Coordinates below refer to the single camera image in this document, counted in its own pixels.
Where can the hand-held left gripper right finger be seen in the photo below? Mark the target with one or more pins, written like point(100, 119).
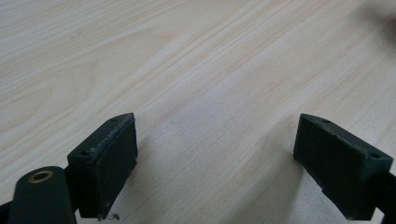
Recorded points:
point(337, 168)

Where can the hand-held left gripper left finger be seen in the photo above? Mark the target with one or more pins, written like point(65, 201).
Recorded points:
point(104, 165)

